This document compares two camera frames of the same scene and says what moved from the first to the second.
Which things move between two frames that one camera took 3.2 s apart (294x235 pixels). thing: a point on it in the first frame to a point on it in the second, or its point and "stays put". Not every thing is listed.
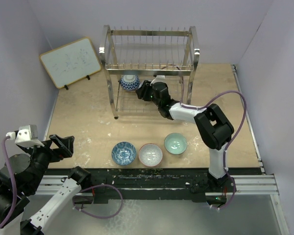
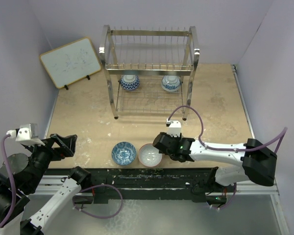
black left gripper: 59,153 stays put
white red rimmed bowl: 150,154 stays put
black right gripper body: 150,95 to 178,138
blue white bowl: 129,82 stays put
